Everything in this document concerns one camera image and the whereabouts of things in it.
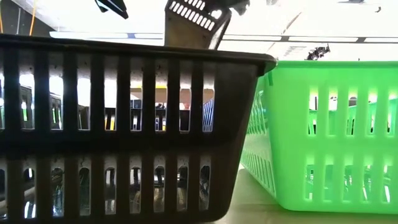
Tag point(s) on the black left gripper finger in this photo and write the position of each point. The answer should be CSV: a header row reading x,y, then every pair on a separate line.
x,y
113,6

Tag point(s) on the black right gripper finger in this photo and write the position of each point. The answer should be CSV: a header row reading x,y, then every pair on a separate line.
x,y
241,5

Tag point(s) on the large black slotted plastic basket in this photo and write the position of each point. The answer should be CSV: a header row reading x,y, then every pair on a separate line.
x,y
236,109

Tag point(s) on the green slotted plastic basket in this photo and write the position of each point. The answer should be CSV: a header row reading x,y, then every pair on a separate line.
x,y
289,124

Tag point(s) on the long ceiling light bar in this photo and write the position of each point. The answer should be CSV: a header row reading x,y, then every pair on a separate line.
x,y
93,35

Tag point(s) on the black ceiling camera cluster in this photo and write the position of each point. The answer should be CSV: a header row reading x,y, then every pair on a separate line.
x,y
317,53

